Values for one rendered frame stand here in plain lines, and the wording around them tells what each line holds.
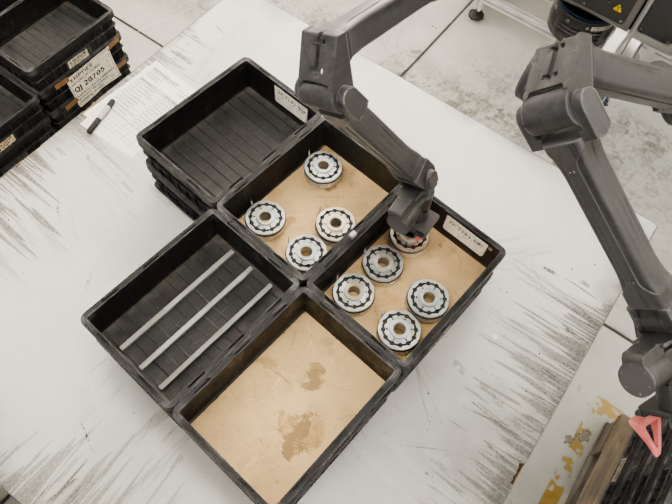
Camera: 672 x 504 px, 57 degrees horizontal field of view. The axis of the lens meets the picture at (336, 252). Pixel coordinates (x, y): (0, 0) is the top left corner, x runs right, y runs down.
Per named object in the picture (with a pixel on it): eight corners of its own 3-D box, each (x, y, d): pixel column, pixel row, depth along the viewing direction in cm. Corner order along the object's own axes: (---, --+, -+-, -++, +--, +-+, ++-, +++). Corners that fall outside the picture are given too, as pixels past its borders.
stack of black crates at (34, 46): (93, 61, 271) (57, -27, 232) (142, 94, 264) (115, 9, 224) (20, 117, 255) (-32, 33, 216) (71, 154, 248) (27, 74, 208)
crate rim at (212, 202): (246, 61, 174) (245, 54, 172) (324, 119, 166) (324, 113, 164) (134, 142, 160) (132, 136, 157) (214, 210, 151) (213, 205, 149)
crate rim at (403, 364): (410, 184, 158) (412, 178, 156) (506, 255, 150) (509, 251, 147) (303, 287, 143) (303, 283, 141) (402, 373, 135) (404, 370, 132)
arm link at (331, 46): (328, 41, 91) (280, 32, 97) (341, 122, 100) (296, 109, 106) (480, -56, 114) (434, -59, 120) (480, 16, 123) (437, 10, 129)
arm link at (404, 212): (436, 166, 131) (403, 156, 136) (407, 203, 127) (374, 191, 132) (444, 204, 140) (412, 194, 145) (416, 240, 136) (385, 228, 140)
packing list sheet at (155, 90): (152, 58, 200) (151, 57, 200) (205, 92, 195) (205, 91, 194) (75, 120, 187) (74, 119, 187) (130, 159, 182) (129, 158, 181)
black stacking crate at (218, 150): (249, 85, 183) (246, 56, 173) (322, 141, 175) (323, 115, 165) (144, 164, 168) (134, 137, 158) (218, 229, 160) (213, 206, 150)
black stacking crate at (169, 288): (218, 231, 160) (213, 207, 149) (301, 303, 151) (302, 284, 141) (93, 337, 145) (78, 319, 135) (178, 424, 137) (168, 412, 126)
